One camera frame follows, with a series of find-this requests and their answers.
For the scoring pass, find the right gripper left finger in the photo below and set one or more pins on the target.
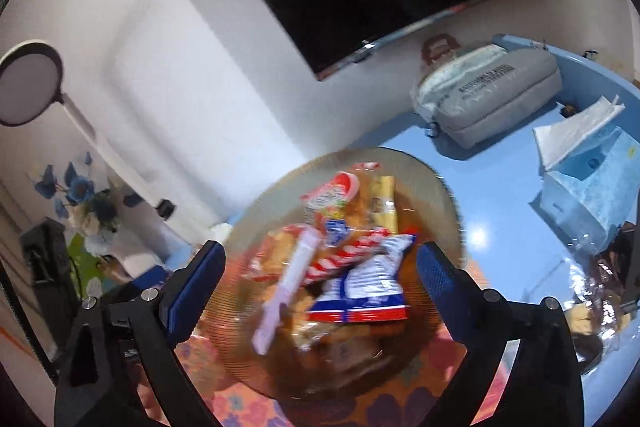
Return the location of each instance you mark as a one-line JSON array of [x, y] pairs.
[[112, 345]]

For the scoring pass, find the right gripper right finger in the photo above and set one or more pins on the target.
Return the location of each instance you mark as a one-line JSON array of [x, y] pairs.
[[544, 387]]

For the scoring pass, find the lilac wafer bar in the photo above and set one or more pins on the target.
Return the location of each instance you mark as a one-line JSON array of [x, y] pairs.
[[290, 281]]

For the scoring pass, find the red label bread bag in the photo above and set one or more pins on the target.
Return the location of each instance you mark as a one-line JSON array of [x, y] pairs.
[[330, 200]]

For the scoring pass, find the red striped bread bag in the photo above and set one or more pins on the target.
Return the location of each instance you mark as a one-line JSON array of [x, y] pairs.
[[340, 247]]

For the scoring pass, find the yellow chip packet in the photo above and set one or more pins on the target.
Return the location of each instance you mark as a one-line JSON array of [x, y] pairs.
[[383, 209]]

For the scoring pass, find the green English grammar book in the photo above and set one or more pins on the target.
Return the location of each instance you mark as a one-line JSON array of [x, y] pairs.
[[86, 275]]

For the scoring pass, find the blue artificial flower bouquet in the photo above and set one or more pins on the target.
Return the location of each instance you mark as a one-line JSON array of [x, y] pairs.
[[89, 208]]

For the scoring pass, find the floral woven table mat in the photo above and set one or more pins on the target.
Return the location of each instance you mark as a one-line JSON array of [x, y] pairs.
[[402, 401]]

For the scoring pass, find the blue tissue pack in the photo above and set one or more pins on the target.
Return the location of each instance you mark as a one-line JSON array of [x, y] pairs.
[[587, 197]]

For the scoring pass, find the amber ribbed glass plate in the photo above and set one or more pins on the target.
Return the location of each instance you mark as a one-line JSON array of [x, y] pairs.
[[287, 373]]

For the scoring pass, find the white tissue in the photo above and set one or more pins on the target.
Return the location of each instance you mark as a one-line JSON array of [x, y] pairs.
[[556, 141]]

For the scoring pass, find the grey pencil case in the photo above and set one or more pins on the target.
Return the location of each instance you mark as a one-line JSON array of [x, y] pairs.
[[479, 92]]

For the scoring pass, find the brown hair claw clip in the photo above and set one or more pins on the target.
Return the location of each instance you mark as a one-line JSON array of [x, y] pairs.
[[438, 46]]

